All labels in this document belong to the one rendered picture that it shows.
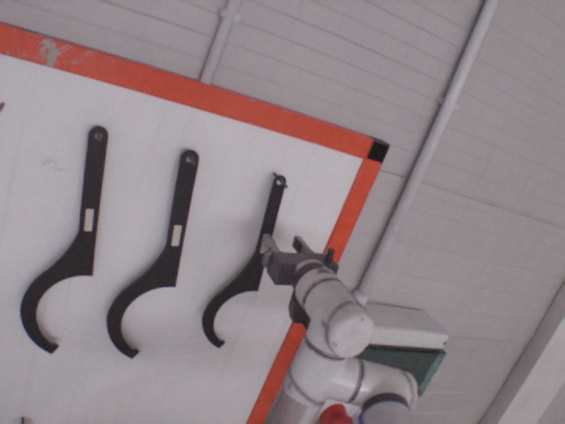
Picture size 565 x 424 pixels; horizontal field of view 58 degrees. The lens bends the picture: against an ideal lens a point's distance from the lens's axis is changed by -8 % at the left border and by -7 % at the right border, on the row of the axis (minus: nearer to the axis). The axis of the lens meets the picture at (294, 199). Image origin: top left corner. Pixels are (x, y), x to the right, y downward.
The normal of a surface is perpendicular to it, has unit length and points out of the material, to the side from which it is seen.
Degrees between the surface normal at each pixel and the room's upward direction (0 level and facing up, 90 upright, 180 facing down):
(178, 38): 90
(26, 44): 90
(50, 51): 90
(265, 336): 90
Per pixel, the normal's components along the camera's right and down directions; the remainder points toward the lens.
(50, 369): 0.36, 0.40
